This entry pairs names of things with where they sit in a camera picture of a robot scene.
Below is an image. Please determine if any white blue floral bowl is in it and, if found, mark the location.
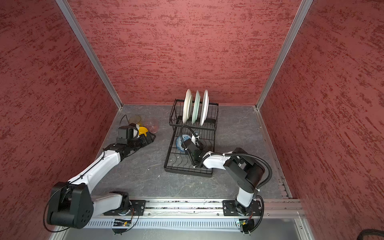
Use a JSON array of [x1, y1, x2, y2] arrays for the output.
[[175, 135, 191, 153]]

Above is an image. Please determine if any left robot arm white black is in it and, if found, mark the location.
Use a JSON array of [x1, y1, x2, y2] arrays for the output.
[[43, 132, 156, 230]]

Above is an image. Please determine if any right circuit board connector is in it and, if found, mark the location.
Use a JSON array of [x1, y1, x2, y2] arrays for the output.
[[239, 219, 255, 235]]

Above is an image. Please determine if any right corner aluminium profile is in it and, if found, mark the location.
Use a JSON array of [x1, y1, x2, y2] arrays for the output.
[[256, 0, 313, 111]]

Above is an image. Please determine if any left circuit board connector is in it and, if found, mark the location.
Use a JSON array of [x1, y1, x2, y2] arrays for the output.
[[112, 219, 132, 235]]

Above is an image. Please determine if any circuit board connector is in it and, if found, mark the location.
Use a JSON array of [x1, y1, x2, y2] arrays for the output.
[[239, 219, 255, 235], [112, 219, 132, 235]]

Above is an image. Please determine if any right white floral plate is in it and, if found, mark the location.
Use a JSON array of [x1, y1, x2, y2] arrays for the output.
[[200, 90, 209, 126]]

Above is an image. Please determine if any aluminium rail front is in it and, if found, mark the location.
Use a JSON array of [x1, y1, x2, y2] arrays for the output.
[[61, 197, 306, 219]]

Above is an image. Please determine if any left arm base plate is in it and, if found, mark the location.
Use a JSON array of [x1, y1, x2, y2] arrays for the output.
[[103, 200, 147, 217]]

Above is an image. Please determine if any pink transparent cup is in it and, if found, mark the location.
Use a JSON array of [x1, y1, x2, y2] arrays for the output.
[[146, 118, 159, 134]]

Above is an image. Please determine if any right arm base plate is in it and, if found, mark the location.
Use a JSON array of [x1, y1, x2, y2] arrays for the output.
[[222, 200, 263, 217]]

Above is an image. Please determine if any amber transparent cup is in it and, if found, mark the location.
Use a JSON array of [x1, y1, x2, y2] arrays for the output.
[[128, 115, 143, 126]]

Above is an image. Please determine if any white slotted cable duct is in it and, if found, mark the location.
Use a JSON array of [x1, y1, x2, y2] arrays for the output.
[[85, 218, 240, 232]]

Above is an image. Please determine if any middle pale green plate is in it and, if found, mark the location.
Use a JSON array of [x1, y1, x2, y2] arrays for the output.
[[192, 91, 201, 124]]

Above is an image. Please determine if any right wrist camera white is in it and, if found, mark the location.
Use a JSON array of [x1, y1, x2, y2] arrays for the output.
[[191, 135, 201, 148]]

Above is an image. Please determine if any black wire dish rack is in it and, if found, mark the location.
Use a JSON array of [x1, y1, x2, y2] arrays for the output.
[[164, 100, 219, 178]]

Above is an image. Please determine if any yellow bowl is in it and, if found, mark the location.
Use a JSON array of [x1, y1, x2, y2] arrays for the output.
[[139, 126, 149, 136]]

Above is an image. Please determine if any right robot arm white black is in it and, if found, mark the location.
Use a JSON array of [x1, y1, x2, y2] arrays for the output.
[[182, 140, 273, 216]]

